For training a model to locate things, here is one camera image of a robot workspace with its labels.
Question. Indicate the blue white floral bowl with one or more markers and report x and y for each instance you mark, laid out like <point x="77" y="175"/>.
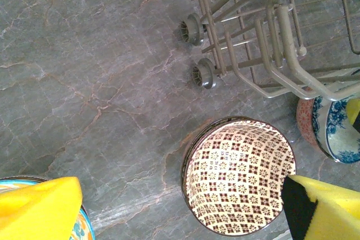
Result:
<point x="337" y="138"/>

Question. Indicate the orange blue floral bowl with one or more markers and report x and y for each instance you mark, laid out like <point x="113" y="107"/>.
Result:
<point x="81" y="226"/>

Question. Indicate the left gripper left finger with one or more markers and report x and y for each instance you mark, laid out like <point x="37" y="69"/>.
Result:
<point x="33" y="212"/>

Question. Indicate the red patterned bowl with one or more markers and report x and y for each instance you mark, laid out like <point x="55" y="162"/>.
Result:
<point x="305" y="122"/>

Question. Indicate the brown lattice patterned bowl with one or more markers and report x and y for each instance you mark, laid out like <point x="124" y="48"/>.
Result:
<point x="239" y="172"/>

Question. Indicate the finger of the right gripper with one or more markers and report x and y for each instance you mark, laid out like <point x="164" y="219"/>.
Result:
<point x="355" y="113"/>

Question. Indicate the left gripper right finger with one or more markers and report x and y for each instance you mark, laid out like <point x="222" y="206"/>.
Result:
<point x="332" y="214"/>

